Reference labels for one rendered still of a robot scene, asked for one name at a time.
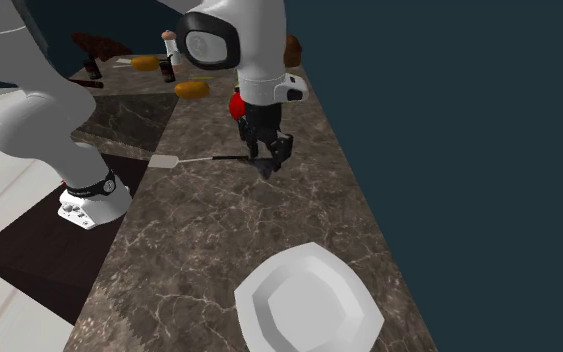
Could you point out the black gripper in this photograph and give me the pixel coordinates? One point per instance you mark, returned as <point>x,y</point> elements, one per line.
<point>263,119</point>

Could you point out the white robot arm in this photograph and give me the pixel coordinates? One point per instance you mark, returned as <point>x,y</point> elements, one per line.
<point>32,122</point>

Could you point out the red round fruit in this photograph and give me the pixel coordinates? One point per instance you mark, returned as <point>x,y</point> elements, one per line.
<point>235,107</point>

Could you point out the orange bread roll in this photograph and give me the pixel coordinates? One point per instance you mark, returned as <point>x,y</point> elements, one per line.
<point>145,63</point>
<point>192,89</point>

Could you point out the brown round loaf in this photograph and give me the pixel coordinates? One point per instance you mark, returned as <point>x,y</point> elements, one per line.
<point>292,51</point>

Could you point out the dark brown bottle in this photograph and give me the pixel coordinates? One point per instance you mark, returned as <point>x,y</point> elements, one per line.
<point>167,71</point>
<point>92,69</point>

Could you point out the white pepper mill, wooden top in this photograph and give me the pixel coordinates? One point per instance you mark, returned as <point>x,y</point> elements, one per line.
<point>172,51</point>

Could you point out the white plate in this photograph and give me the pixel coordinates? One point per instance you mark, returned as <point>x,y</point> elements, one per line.
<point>310,302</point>

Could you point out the small white flat utensil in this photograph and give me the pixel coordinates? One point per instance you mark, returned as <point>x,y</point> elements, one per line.
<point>122,62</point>

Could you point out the dark red lying stick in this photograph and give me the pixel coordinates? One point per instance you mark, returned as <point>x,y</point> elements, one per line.
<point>88,83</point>

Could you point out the dark robot stand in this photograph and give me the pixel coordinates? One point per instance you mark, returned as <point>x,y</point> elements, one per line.
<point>42,244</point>

